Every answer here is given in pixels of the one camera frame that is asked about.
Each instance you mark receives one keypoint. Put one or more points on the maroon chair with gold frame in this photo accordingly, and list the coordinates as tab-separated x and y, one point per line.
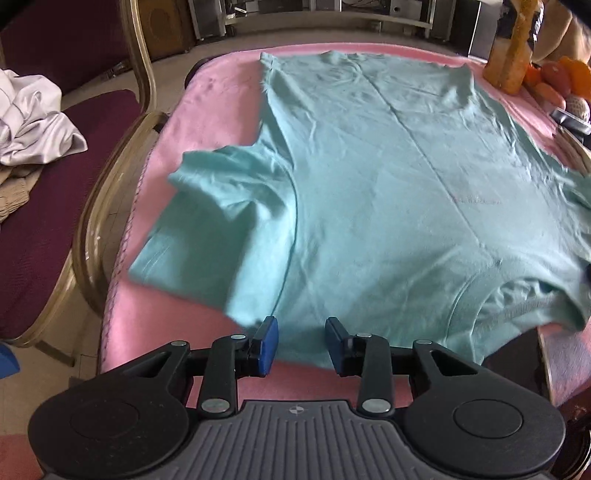
46	240

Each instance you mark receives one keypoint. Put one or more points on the beige knitted cloth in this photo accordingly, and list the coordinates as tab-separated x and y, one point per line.
16	189

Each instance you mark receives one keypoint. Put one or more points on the teal t-shirt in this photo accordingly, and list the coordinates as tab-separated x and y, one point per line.
369	207

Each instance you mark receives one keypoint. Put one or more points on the wooden speaker box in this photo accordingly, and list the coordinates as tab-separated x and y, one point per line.
164	27

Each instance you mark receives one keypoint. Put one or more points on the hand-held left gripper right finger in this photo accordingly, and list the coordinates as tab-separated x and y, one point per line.
333	344

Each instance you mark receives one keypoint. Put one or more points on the orange-yellow bottle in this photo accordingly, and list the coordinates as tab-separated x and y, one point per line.
510	55

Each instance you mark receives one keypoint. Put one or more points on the dark flat device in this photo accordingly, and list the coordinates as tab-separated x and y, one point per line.
572	121

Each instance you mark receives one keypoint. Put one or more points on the white satin cloth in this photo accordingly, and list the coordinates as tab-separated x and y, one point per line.
32	120

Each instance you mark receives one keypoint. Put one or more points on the white cabinet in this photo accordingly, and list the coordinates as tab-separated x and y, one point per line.
461	27

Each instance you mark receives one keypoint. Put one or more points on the pink flower-patterned blanket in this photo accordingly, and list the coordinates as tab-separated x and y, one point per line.
207	115

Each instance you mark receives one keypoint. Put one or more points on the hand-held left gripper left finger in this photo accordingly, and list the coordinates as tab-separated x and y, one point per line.
270	346

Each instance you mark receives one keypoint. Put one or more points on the blue object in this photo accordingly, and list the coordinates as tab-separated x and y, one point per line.
8	362

